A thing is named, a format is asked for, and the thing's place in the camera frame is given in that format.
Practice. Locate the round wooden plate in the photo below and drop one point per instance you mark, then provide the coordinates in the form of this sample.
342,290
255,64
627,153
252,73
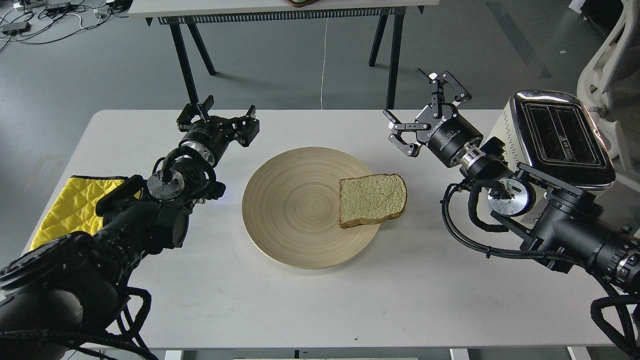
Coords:
290,208

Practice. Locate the white office chair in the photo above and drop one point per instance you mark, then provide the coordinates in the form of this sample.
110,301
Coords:
614,65

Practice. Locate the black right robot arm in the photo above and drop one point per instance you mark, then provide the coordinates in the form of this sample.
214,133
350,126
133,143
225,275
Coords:
528,192

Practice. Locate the yellow quilted cloth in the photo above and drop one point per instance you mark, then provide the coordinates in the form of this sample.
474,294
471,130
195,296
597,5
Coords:
74,209

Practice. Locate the background table with black legs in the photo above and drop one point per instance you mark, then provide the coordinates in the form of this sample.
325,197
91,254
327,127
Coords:
332,54

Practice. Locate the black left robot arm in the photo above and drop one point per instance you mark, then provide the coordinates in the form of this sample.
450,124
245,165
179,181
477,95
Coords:
74,289

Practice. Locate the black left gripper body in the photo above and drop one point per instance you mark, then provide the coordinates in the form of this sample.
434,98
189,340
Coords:
209,138

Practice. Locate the brown object on background table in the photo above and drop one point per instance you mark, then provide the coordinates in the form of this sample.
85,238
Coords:
300,3

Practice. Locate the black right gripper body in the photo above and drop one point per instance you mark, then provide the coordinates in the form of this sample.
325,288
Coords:
449,134

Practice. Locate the white chrome toaster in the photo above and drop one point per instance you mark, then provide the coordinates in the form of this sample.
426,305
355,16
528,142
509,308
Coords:
551,131

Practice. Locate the slice of bread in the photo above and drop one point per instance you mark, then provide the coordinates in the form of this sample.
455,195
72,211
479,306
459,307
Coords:
371,199

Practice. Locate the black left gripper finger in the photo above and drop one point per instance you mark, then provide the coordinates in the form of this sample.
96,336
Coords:
195,114
242,129

